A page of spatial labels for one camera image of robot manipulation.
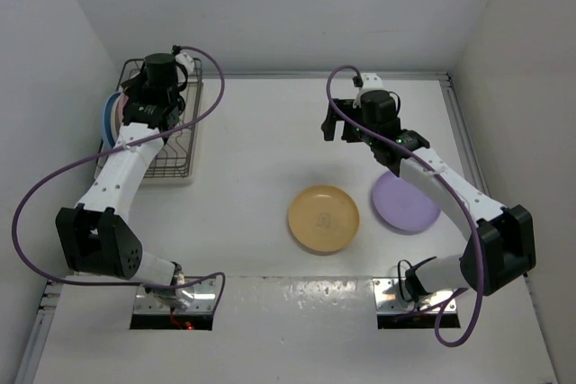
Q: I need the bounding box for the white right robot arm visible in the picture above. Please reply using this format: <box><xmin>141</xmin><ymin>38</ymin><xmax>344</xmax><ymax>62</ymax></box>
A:
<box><xmin>320</xmin><ymin>90</ymin><xmax>536</xmax><ymax>302</ymax></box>

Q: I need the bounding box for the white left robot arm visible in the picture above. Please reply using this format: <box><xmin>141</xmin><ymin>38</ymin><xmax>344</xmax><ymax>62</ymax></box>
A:
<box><xmin>56</xmin><ymin>50</ymin><xmax>195</xmax><ymax>309</ymax></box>

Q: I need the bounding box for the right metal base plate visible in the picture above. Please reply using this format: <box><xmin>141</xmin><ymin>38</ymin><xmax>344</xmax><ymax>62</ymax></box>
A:
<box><xmin>373</xmin><ymin>277</ymin><xmax>454</xmax><ymax>317</ymax></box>

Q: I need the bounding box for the blue plastic plate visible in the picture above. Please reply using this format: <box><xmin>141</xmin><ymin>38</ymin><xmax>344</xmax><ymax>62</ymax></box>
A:
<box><xmin>100</xmin><ymin>92</ymin><xmax>121</xmax><ymax>148</ymax></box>

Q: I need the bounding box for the grey wire dish rack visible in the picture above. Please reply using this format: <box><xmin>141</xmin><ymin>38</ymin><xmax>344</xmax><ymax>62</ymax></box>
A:
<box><xmin>99</xmin><ymin>54</ymin><xmax>203</xmax><ymax>184</ymax></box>

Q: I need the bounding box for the pink plastic plate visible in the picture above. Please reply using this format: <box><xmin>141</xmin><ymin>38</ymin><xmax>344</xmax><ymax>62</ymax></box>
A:
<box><xmin>114</xmin><ymin>93</ymin><xmax>129</xmax><ymax>131</ymax></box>

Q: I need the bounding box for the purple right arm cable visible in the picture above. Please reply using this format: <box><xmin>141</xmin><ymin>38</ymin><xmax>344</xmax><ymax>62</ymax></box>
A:
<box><xmin>326</xmin><ymin>65</ymin><xmax>485</xmax><ymax>348</ymax></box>

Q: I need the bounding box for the yellow plastic plate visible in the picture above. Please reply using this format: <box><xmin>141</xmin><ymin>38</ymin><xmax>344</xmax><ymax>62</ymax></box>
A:
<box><xmin>288</xmin><ymin>185</ymin><xmax>360</xmax><ymax>255</ymax></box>

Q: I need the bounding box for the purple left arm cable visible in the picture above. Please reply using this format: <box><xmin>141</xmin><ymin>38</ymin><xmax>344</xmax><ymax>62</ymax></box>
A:
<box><xmin>12</xmin><ymin>45</ymin><xmax>226</xmax><ymax>313</ymax></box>

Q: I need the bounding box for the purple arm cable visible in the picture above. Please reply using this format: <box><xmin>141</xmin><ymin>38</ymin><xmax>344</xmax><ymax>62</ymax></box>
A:
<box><xmin>12</xmin><ymin>45</ymin><xmax>226</xmax><ymax>313</ymax></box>
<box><xmin>326</xmin><ymin>65</ymin><xmax>485</xmax><ymax>348</ymax></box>

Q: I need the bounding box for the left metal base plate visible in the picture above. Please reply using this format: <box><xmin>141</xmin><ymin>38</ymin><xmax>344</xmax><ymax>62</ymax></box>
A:
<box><xmin>133</xmin><ymin>278</ymin><xmax>220</xmax><ymax>315</ymax></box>

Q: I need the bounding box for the metal base plate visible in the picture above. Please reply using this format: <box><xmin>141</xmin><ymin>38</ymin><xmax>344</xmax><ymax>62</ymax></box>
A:
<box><xmin>373</xmin><ymin>277</ymin><xmax>454</xmax><ymax>317</ymax></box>
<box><xmin>133</xmin><ymin>278</ymin><xmax>220</xmax><ymax>315</ymax></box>

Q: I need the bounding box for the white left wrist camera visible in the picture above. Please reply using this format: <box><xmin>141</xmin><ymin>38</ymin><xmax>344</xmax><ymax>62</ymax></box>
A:
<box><xmin>175</xmin><ymin>52</ymin><xmax>196</xmax><ymax>75</ymax></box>

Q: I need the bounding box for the aluminium frame rail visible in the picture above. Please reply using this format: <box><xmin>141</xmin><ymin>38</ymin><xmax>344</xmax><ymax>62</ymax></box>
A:
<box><xmin>439</xmin><ymin>73</ymin><xmax>490</xmax><ymax>194</ymax></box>

